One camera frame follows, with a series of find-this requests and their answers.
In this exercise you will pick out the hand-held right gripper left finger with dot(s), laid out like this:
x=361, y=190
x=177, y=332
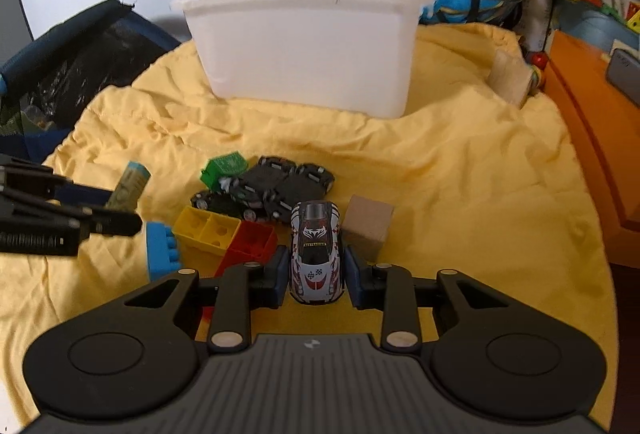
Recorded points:
x=280, y=273

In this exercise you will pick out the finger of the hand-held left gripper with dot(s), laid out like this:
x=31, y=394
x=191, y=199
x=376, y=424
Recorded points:
x=80, y=192
x=115, y=223

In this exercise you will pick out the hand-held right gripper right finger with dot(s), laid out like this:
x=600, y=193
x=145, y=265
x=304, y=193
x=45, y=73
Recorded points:
x=353, y=278

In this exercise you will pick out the white toy race car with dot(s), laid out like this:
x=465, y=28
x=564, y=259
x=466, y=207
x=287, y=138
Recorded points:
x=316, y=254

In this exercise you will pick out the light blue building block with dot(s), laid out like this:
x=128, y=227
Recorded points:
x=131, y=181

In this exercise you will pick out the white plastic container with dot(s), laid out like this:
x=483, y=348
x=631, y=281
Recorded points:
x=310, y=49

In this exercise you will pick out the red building block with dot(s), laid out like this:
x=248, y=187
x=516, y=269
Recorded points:
x=250, y=241

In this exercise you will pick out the wooden cube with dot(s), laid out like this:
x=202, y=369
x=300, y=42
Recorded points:
x=366, y=226

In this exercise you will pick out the yellow building block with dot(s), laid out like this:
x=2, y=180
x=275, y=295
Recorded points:
x=205, y=229

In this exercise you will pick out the black toy car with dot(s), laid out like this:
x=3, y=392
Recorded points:
x=217, y=204
x=302, y=188
x=270, y=174

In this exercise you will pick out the green toy block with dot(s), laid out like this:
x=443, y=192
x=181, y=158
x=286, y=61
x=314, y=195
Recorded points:
x=223, y=166

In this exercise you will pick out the dark blue bag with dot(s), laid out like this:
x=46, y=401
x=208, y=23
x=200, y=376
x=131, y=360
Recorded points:
x=75, y=64

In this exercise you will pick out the yellow blanket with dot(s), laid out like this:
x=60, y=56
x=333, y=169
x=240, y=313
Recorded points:
x=450, y=174

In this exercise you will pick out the wooden block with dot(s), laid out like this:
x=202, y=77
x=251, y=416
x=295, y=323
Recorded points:
x=509, y=76

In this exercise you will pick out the small colourful toy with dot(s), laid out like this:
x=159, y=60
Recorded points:
x=538, y=73

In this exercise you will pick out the orange wooden furniture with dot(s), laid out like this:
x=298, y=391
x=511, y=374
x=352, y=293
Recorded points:
x=595, y=139

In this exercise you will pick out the blue striped bag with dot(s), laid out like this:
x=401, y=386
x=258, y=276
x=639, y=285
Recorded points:
x=465, y=6

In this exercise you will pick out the grey pouch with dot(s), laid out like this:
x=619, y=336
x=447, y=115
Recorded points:
x=625, y=76

